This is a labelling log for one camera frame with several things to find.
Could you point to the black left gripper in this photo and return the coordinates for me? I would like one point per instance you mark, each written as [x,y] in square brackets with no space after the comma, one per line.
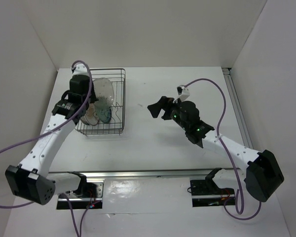
[93,98]

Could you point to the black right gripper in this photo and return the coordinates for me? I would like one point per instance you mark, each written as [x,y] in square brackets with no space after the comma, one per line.
[164,102]

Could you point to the small beige speckled dish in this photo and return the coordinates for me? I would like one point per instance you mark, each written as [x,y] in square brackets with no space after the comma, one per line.
[104,92]

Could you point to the green red rimmed plate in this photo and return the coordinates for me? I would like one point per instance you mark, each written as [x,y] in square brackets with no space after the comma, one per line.
[84,120]

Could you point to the orange sunburst plate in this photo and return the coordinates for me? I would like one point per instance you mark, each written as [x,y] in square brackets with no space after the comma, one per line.
[92,117]

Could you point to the small blue patterned plate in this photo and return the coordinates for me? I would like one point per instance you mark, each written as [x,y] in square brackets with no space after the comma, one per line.
[104,114]

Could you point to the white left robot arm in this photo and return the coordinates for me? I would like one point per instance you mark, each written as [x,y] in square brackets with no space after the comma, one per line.
[28,179]

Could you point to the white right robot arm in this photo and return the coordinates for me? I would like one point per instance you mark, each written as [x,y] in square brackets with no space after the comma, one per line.
[262,172]

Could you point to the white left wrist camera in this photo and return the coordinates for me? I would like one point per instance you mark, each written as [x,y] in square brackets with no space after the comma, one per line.
[79,69]

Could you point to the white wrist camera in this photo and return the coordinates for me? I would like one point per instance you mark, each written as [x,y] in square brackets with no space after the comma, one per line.
[183,94]
[79,69]

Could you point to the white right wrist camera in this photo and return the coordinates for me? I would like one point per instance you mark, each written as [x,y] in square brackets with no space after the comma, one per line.
[183,94]

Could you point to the metal wire dish rack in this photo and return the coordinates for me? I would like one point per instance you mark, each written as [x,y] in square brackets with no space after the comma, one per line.
[116,126]

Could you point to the aluminium front rail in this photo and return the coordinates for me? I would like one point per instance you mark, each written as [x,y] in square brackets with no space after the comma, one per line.
[143,174]

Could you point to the aluminium side rail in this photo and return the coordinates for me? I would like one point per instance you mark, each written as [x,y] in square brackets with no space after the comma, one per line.
[239,116]

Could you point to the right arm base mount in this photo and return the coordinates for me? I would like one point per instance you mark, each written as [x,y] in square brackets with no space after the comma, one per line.
[207,194]

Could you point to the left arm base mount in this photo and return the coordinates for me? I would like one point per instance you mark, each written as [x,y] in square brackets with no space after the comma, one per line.
[92,196]

